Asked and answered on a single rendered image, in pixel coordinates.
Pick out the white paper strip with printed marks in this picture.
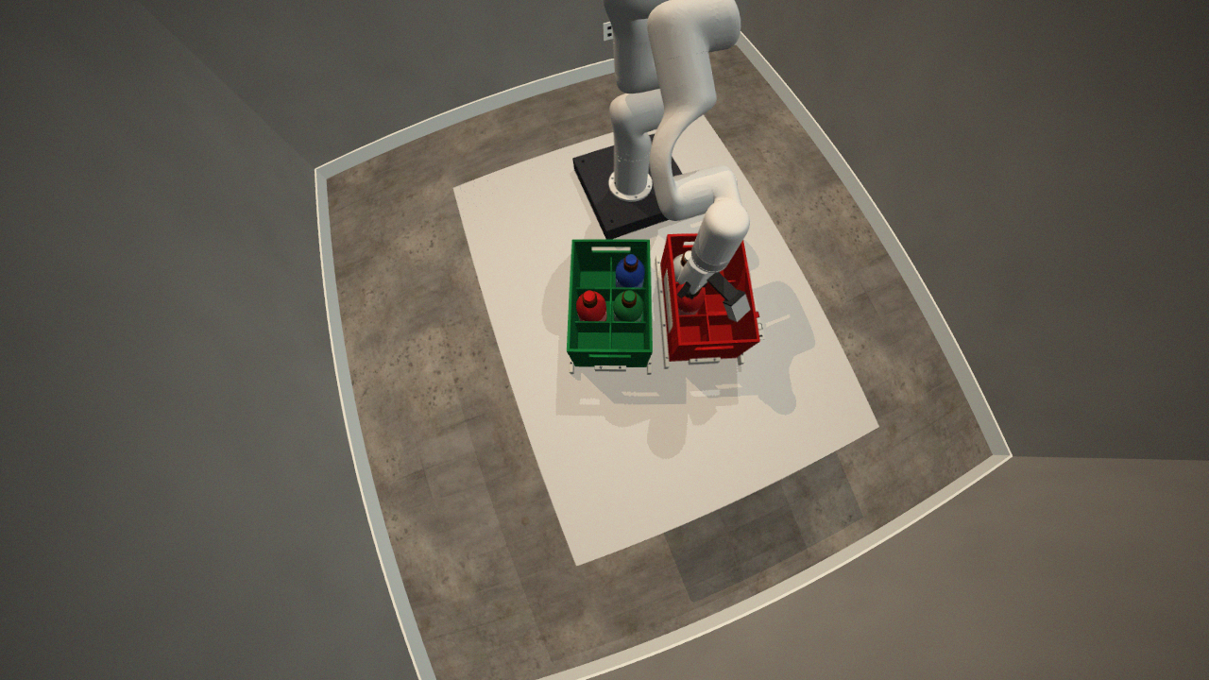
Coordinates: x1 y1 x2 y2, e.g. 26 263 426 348
753 290 765 340

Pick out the red crate with dividers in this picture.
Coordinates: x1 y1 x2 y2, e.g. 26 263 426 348
660 234 760 362

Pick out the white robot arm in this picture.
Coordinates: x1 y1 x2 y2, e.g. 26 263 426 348
603 0 750 272

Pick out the blue bottle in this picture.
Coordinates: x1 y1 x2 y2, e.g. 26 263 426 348
617 254 644 287

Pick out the white bottle with grey label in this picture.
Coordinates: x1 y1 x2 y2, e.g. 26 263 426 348
673 250 692 282

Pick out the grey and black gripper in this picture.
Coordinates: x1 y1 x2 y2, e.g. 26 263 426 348
677 257 724 299

